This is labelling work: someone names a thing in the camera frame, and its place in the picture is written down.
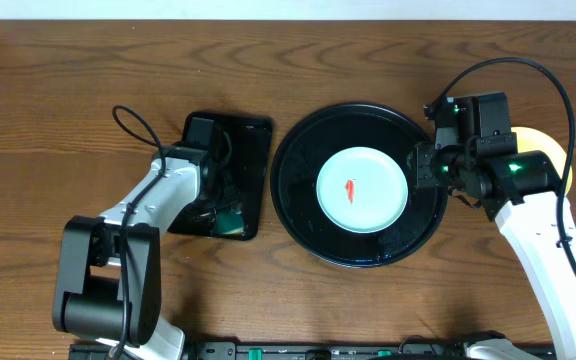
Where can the light blue plate back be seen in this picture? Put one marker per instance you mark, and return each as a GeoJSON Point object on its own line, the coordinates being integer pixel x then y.
{"type": "Point", "coordinates": [362, 190]}

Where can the green yellow sponge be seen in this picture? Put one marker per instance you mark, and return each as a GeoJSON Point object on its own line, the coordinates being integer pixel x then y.
{"type": "Point", "coordinates": [228, 223]}

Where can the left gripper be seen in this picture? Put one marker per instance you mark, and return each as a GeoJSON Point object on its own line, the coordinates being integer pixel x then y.
{"type": "Point", "coordinates": [233, 199]}

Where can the black round tray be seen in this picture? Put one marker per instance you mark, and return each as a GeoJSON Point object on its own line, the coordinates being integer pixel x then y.
{"type": "Point", "coordinates": [302, 154]}

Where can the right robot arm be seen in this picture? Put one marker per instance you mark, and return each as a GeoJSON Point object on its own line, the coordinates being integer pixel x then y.
{"type": "Point", "coordinates": [541, 231]}

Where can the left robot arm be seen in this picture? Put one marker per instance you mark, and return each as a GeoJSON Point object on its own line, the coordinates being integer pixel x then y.
{"type": "Point", "coordinates": [108, 284]}

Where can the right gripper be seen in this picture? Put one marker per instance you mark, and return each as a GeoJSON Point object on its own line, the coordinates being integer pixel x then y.
{"type": "Point", "coordinates": [423, 176]}

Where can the yellow plate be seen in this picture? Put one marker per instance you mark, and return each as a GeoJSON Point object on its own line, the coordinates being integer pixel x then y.
{"type": "Point", "coordinates": [523, 166]}

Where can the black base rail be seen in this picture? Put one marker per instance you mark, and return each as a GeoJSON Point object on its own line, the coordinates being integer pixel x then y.
{"type": "Point", "coordinates": [232, 351]}

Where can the black rectangular tray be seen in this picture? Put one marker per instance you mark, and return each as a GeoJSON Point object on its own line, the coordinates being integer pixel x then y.
{"type": "Point", "coordinates": [250, 138]}

